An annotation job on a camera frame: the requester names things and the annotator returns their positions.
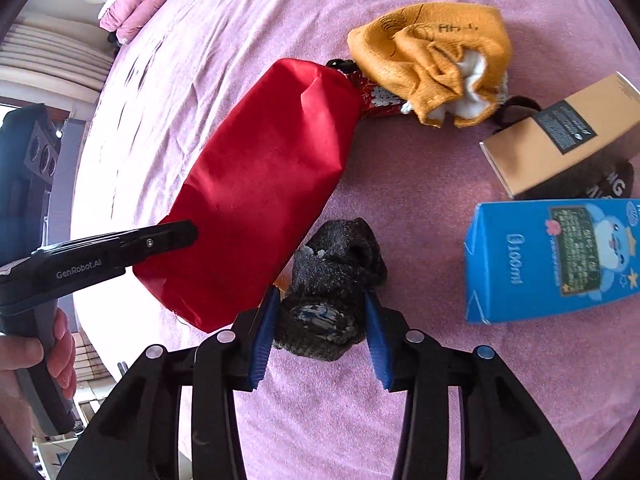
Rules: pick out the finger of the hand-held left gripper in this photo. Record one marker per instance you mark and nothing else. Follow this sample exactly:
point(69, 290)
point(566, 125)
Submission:
point(160, 242)

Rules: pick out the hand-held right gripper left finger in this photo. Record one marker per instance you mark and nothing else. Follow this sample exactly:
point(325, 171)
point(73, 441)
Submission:
point(262, 340)

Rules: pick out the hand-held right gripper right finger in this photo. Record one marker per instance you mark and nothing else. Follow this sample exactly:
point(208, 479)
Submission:
point(376, 340)

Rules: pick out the dark grey sock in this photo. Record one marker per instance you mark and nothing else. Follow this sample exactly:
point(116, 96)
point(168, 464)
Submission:
point(340, 260)

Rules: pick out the red fabric bag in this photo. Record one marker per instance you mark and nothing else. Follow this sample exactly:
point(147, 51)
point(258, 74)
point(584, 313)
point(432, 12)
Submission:
point(260, 175)

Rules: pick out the red snack packet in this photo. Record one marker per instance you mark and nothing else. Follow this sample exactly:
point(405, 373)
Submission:
point(375, 99)

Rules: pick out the brown sock with white lettering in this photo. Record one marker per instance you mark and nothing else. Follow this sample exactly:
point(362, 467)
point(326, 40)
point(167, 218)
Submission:
point(600, 180)

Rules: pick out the person's left hand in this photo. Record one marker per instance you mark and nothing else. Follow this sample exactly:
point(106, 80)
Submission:
point(20, 352)

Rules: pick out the pink blanket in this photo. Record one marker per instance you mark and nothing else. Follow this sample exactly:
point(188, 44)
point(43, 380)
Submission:
point(425, 410)

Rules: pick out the blue drink carton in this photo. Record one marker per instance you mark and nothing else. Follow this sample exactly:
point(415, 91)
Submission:
point(500, 270)

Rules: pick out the white slatted panel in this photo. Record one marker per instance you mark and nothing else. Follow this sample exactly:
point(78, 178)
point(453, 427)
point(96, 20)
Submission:
point(55, 60)

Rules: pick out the tan cardboard box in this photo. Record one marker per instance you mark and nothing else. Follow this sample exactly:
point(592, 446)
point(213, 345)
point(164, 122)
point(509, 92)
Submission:
point(520, 160)

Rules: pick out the pink quilted duvet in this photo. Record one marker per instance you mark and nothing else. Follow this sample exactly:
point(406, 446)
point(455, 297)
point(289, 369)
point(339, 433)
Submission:
point(145, 0)

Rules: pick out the yellow cloth pouch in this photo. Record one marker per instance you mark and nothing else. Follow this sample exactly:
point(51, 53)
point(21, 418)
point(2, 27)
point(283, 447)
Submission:
point(425, 60)

